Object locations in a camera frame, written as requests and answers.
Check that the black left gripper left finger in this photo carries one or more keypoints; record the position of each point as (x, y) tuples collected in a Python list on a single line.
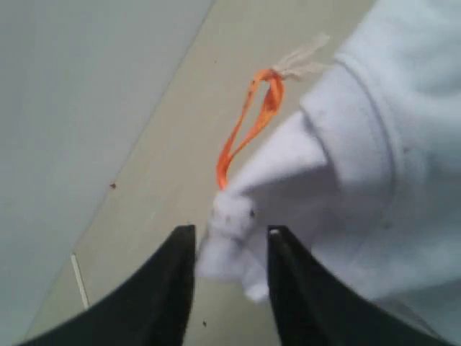
[(152, 307)]

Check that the white t-shirt red lettering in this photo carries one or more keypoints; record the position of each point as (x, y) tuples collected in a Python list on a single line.
[(366, 173)]

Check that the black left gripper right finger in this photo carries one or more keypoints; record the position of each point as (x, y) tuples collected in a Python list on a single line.
[(312, 307)]

